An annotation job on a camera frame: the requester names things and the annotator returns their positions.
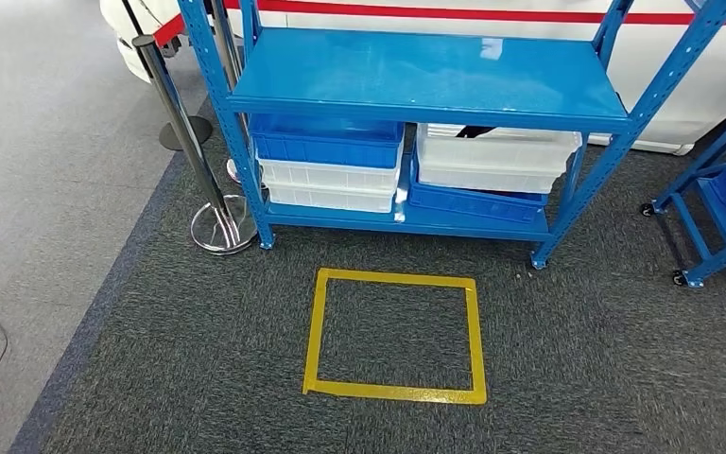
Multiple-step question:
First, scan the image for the thin pole black base stand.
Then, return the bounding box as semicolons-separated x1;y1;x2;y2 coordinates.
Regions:
120;0;216;152

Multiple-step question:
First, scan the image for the blue wheeled shelf rack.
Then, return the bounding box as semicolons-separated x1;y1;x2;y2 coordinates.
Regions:
640;94;726;289

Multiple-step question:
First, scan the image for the chrome base stanchion post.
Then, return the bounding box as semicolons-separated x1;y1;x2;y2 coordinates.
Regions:
132;34;259;257

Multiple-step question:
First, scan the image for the blue steel shelf rack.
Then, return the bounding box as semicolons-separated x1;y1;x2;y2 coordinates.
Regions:
177;0;726;271

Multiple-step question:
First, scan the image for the yellow floor tape square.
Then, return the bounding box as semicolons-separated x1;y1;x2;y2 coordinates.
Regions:
302;267;488;407

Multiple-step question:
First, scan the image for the red barrier belt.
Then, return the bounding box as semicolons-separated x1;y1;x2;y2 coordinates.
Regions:
152;0;726;48

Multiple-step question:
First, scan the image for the white plastic crate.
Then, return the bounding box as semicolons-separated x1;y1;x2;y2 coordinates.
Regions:
256;147;405;192
416;123;583;196
266;183;397;215

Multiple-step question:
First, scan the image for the white car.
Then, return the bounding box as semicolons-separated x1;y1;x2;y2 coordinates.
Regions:
99;0;726;157

